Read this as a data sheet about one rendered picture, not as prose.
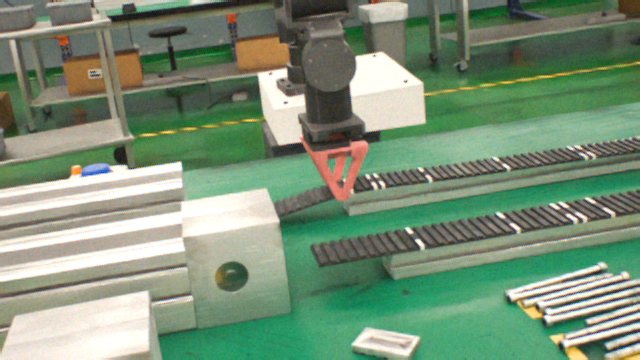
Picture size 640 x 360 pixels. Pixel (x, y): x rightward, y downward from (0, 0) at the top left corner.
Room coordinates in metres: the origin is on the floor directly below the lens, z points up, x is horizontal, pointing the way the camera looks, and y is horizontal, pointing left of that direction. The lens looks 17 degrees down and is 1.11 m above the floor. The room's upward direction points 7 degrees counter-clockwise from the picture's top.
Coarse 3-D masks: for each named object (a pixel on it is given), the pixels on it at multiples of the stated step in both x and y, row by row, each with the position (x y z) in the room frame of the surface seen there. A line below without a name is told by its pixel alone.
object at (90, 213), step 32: (0, 192) 0.85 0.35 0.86; (32, 192) 0.85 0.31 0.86; (64, 192) 0.85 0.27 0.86; (96, 192) 0.80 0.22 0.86; (128, 192) 0.79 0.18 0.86; (160, 192) 0.79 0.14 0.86; (0, 224) 0.77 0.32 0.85; (32, 224) 0.79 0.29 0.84; (64, 224) 0.78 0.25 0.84; (96, 224) 0.78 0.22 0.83
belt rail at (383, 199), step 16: (592, 160) 0.88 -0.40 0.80; (608, 160) 0.88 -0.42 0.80; (624, 160) 0.89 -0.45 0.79; (480, 176) 0.86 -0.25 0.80; (496, 176) 0.86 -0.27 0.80; (512, 176) 0.87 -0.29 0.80; (528, 176) 0.88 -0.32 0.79; (544, 176) 0.87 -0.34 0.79; (560, 176) 0.87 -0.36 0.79; (576, 176) 0.88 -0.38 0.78; (592, 176) 0.88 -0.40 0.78; (368, 192) 0.85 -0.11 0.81; (384, 192) 0.85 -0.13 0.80; (400, 192) 0.85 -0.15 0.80; (416, 192) 0.86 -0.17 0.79; (432, 192) 0.86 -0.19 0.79; (448, 192) 0.86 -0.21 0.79; (464, 192) 0.86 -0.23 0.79; (480, 192) 0.86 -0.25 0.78; (352, 208) 0.84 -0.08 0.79; (368, 208) 0.85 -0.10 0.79; (384, 208) 0.85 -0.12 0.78
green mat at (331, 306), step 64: (512, 128) 1.14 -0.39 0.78; (576, 128) 1.10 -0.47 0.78; (192, 192) 1.02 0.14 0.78; (512, 192) 0.86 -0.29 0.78; (576, 192) 0.83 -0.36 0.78; (576, 256) 0.66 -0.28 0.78; (256, 320) 0.61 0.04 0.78; (320, 320) 0.59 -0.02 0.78; (384, 320) 0.58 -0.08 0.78; (448, 320) 0.57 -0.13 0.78; (512, 320) 0.55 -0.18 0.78; (576, 320) 0.54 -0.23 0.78
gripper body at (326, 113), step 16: (304, 80) 0.87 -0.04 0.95; (304, 96) 0.86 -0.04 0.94; (320, 96) 0.84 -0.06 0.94; (336, 96) 0.84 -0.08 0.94; (320, 112) 0.84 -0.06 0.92; (336, 112) 0.84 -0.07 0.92; (352, 112) 0.88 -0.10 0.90; (320, 128) 0.82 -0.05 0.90; (336, 128) 0.81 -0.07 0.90; (352, 128) 0.81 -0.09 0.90
